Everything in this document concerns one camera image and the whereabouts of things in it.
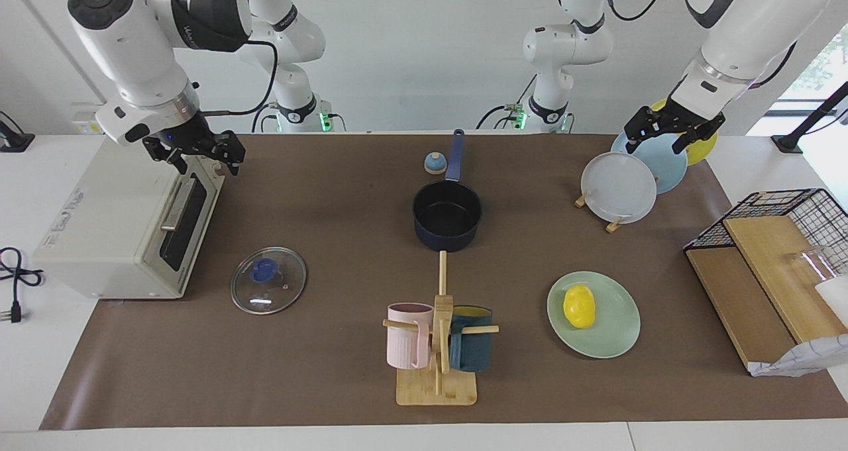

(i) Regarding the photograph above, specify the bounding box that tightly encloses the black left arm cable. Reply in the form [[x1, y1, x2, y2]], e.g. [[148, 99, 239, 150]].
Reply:
[[600, 0, 796, 89]]

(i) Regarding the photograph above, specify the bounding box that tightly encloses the black wire basket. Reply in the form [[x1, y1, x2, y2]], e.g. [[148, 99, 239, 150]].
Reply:
[[684, 188, 848, 273]]

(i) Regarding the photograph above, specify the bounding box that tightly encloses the dark blue saucepan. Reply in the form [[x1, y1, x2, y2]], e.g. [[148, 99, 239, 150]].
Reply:
[[412, 129, 483, 253]]

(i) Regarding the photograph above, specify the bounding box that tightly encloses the clear glass cup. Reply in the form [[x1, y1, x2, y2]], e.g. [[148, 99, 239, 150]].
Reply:
[[788, 246, 832, 283]]

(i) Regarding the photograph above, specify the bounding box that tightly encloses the black power cord plug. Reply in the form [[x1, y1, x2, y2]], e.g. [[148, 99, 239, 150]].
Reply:
[[0, 247, 44, 324]]

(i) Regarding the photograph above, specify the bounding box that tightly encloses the wooden mug tree stand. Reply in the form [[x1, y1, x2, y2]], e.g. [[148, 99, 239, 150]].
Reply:
[[383, 251, 500, 407]]

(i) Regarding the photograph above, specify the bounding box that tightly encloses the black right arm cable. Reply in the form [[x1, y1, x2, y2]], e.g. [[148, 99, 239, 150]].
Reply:
[[199, 39, 278, 117]]

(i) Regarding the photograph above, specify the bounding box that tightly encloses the yellow plate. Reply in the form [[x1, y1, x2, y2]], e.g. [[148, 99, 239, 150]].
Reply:
[[640, 97, 719, 167]]

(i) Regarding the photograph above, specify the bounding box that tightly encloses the wooden plate rack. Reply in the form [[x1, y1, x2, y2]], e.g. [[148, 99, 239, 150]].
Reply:
[[574, 186, 627, 233]]

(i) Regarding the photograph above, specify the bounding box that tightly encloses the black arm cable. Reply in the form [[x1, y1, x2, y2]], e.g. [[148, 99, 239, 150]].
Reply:
[[600, 0, 796, 89], [199, 39, 278, 117]]

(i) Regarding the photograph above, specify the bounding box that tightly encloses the dark teal mug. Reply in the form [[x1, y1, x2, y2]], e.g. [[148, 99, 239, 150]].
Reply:
[[449, 305, 494, 373]]

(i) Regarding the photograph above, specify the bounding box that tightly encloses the brown table mat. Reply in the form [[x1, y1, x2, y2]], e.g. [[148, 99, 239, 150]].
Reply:
[[40, 133, 848, 430]]

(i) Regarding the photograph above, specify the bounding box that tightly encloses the white plastic cup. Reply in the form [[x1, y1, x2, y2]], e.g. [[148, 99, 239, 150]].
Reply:
[[814, 276, 848, 326]]

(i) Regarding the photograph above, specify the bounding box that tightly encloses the pink ribbed mug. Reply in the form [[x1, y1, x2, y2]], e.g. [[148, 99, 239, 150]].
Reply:
[[387, 303, 435, 370]]

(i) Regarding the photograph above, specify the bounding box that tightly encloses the black angled camera stand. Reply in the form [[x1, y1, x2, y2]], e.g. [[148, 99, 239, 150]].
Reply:
[[772, 82, 848, 154]]

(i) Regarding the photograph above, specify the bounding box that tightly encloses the glass lid blue knob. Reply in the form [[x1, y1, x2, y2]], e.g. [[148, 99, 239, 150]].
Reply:
[[231, 246, 308, 316]]

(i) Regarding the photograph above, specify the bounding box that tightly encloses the mint green plate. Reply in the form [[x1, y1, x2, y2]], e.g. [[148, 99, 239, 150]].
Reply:
[[547, 271, 641, 359]]

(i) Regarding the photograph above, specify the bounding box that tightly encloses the white patterned paper bag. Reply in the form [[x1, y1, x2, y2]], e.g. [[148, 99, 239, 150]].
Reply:
[[749, 334, 848, 377]]

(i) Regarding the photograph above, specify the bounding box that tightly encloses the black clamp base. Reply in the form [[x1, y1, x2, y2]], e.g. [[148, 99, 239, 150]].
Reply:
[[0, 111, 35, 152]]

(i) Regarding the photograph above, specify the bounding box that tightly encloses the light blue plate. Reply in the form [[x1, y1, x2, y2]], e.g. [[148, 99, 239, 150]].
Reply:
[[611, 124, 688, 195]]

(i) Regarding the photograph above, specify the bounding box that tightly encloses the wooden shelf board unit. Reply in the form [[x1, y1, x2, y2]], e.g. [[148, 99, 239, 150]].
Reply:
[[686, 214, 848, 371]]

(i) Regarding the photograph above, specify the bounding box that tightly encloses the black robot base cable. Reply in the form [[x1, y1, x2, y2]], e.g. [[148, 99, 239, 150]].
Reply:
[[477, 103, 531, 131]]

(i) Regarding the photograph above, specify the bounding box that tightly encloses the beige toaster oven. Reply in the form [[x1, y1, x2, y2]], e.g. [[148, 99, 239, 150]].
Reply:
[[32, 126, 226, 299]]

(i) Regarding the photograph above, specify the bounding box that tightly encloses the white wall socket strip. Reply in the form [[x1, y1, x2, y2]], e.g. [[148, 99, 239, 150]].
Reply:
[[72, 103, 107, 135]]

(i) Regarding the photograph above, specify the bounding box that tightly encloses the grey plate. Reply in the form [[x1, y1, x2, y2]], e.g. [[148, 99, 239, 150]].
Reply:
[[582, 152, 658, 225]]

